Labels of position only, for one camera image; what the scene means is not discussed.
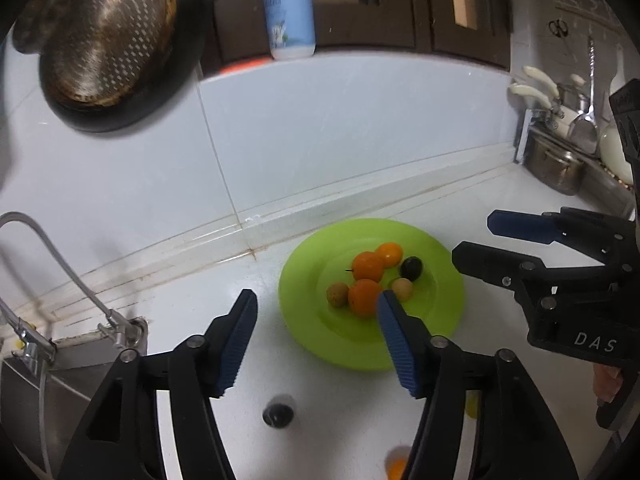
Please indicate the small brown kiwi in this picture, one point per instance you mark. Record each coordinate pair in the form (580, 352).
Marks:
(402, 288)
(337, 295)

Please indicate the white ceramic pitcher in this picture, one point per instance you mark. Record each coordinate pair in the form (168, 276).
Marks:
(612, 150)

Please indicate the black scissors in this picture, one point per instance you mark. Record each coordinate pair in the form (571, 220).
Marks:
(558, 27)

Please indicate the person's right hand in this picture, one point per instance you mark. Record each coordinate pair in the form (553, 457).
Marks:
(607, 382)

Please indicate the dark wooden window frame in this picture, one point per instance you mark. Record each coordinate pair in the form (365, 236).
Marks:
(390, 5)

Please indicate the small green citrus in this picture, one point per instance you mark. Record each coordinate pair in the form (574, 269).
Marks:
(471, 405)

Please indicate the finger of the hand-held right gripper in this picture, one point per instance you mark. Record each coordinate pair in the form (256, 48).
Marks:
(520, 226)
(490, 262)

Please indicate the slim gooseneck faucet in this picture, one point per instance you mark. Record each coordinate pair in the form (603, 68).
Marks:
(60, 260)

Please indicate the metal dish rack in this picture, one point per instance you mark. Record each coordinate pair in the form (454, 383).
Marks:
(600, 177)

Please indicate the stainless steel sink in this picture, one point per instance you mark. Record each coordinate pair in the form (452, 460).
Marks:
(50, 410)

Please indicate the metal ladle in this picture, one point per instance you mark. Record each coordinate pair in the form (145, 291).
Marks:
(585, 127)

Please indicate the large stainless steel pot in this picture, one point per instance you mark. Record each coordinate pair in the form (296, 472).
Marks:
(555, 162)

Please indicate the large orange tangerine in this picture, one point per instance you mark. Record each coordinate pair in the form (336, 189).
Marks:
(365, 297)

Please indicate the small copper pot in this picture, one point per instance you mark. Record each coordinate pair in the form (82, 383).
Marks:
(35, 15)

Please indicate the black frying pan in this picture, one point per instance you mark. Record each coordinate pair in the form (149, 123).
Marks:
(115, 50)

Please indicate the dark purple plum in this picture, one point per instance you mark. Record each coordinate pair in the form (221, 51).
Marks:
(412, 268)
(278, 414)

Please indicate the orange tangerine with stem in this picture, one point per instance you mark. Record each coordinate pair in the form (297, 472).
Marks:
(368, 265)

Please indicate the large chrome faucet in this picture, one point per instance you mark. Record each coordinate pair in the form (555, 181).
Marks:
(22, 342)

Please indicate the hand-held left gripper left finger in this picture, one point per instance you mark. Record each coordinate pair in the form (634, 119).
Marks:
(235, 350)

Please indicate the green plate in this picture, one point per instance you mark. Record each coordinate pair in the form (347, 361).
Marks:
(320, 330)

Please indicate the white pump soap bottle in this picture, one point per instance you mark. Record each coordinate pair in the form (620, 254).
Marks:
(290, 15)

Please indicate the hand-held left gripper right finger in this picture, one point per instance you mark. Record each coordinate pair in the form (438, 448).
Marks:
(400, 345)

